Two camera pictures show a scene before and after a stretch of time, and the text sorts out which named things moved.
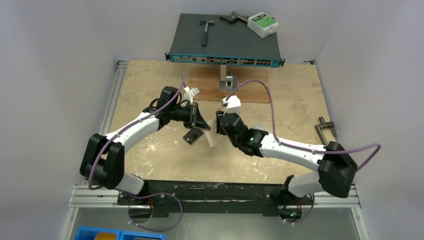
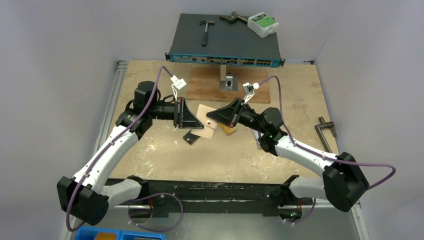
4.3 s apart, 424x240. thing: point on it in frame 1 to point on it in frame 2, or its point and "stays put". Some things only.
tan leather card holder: x=211 y=136 to x=209 y=124
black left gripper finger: x=198 y=121 to x=188 y=120
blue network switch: x=228 y=41 stays put
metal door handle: x=323 y=124 stays put
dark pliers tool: x=234 y=17 stays put
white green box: x=262 y=24 stays put
